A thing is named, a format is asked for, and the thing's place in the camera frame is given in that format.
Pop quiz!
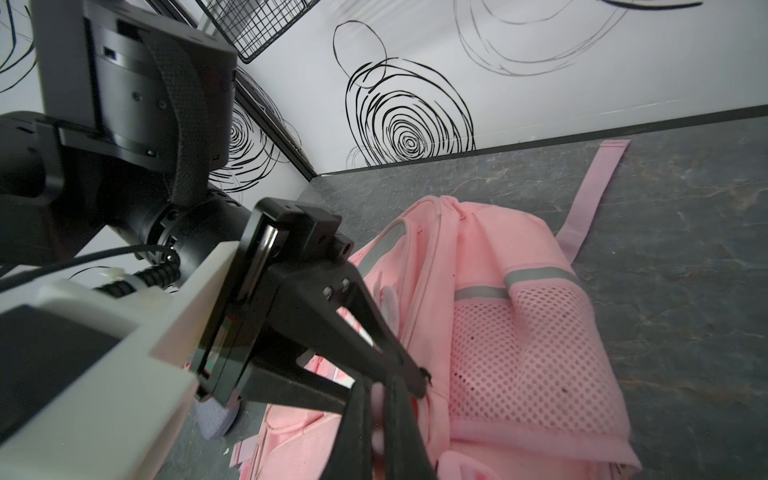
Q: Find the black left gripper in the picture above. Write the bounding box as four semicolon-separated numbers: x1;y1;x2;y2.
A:
190;198;427;414

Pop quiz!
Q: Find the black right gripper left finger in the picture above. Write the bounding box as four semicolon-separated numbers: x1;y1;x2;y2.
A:
320;379;373;480

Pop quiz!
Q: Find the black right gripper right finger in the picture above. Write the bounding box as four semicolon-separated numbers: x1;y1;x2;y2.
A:
384;377;435;480

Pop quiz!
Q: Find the purple pencil pouch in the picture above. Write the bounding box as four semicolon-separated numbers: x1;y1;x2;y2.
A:
194;395;241;440

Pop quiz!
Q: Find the pink student backpack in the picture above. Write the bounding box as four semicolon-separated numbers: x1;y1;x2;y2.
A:
230;140;641;479

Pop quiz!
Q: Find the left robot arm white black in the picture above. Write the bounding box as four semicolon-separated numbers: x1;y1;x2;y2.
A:
1;1;430;413

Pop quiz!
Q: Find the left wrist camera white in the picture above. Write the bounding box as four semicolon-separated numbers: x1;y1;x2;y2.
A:
1;241;237;479

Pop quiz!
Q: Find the black wire wall basket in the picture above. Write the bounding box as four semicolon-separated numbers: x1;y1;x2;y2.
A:
197;0;319;64

